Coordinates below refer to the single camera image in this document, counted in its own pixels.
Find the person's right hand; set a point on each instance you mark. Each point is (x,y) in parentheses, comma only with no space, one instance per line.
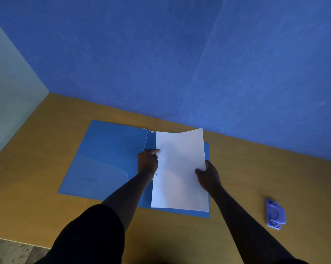
(210,177)

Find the person's left hand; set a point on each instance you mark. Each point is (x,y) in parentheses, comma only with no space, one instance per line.
(147,162)

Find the person's right thumb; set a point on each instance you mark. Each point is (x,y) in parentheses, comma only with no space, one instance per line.
(199,171)

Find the white paper sheet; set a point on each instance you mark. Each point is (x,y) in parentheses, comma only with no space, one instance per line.
(179,170)

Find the person's left forearm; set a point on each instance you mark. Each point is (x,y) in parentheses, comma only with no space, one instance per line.
(125,197)

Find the person's right forearm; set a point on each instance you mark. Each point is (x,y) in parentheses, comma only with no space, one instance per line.
(246,226)

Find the purple hole punch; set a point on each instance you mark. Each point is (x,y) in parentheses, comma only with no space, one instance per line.
(275,214)

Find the person's black sleeve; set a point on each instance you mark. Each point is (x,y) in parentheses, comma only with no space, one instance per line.
(88,236)

